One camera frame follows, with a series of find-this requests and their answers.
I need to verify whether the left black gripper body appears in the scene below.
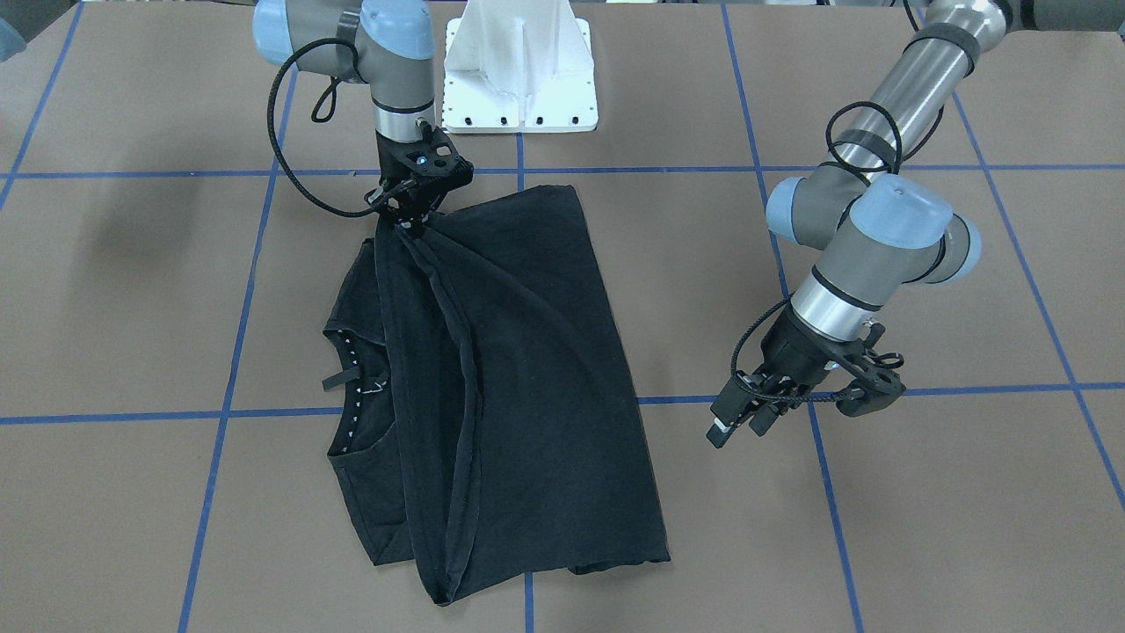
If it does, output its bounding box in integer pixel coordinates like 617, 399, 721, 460
754, 302, 855, 394

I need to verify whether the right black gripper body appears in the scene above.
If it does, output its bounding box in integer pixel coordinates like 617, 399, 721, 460
365, 132, 446, 221

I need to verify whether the black printed t-shirt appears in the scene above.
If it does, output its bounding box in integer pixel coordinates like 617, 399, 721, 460
323, 186, 671, 606

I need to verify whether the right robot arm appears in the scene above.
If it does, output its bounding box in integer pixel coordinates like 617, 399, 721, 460
252, 1, 473, 232

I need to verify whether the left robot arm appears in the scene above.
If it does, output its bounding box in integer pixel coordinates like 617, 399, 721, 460
707, 1, 1122, 447

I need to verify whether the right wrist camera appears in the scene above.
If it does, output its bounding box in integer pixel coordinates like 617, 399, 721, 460
403, 119, 474, 201

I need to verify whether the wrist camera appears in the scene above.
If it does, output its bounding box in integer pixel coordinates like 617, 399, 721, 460
403, 119, 474, 201
824, 320, 905, 418

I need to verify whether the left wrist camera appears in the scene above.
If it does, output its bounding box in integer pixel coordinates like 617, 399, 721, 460
824, 320, 905, 418

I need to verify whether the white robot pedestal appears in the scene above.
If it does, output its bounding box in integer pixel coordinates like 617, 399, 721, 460
439, 1, 599, 134

